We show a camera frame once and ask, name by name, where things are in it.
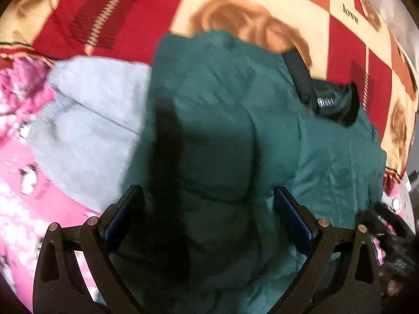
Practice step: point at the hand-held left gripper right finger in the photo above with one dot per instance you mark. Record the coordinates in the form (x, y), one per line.
(294, 222)

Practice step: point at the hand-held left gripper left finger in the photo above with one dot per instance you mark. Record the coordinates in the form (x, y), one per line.
(116, 214)

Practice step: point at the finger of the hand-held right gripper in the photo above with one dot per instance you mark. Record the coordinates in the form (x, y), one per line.
(392, 217)
(370, 222)

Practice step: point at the green quilted jacket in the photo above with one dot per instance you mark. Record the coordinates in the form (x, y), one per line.
(222, 111)

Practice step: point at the person's right hand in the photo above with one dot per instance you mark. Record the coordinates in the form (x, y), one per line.
(391, 286)

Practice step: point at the grey fleece cloth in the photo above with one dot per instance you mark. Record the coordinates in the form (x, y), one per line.
(91, 121)

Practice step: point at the red orange rose-print blanket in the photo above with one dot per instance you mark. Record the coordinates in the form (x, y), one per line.
(262, 0)

